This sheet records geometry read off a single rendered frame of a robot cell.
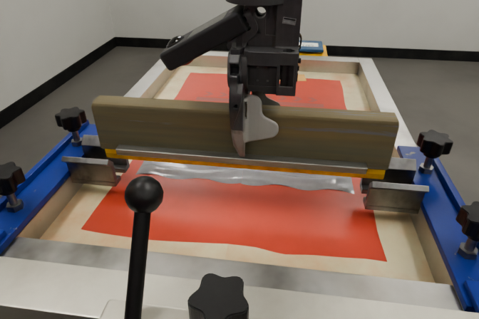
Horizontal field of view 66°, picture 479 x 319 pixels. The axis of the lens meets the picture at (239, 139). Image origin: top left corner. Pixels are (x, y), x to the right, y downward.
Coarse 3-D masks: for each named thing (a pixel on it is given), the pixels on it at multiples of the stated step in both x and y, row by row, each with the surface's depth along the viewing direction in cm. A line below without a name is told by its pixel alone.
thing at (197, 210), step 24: (192, 96) 89; (120, 192) 58; (168, 192) 58; (192, 192) 58; (216, 192) 58; (96, 216) 53; (120, 216) 53; (168, 216) 53; (192, 216) 53; (216, 216) 53; (168, 240) 49; (192, 240) 49; (216, 240) 49
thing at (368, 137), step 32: (96, 128) 52; (128, 128) 51; (160, 128) 50; (192, 128) 50; (224, 128) 49; (288, 128) 48; (320, 128) 47; (352, 128) 46; (384, 128) 46; (352, 160) 49; (384, 160) 48
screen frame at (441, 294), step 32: (160, 64) 98; (192, 64) 107; (224, 64) 105; (320, 64) 101; (352, 64) 100; (128, 96) 80; (384, 96) 80; (64, 192) 55; (32, 224) 48; (416, 224) 51; (32, 256) 43; (64, 256) 43; (96, 256) 43; (128, 256) 43; (160, 256) 43; (192, 256) 43; (288, 288) 39; (320, 288) 39; (352, 288) 39; (384, 288) 39; (416, 288) 39; (448, 288) 39
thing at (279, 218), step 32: (320, 96) 89; (256, 192) 58; (288, 192) 58; (320, 192) 58; (256, 224) 52; (288, 224) 52; (320, 224) 52; (352, 224) 52; (352, 256) 47; (384, 256) 47
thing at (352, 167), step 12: (144, 156) 52; (156, 156) 51; (168, 156) 51; (180, 156) 51; (192, 156) 51; (204, 156) 50; (216, 156) 50; (228, 156) 50; (252, 156) 50; (264, 156) 50; (276, 156) 50; (288, 168) 50; (300, 168) 49; (312, 168) 49; (324, 168) 49; (336, 168) 48; (348, 168) 48; (360, 168) 48
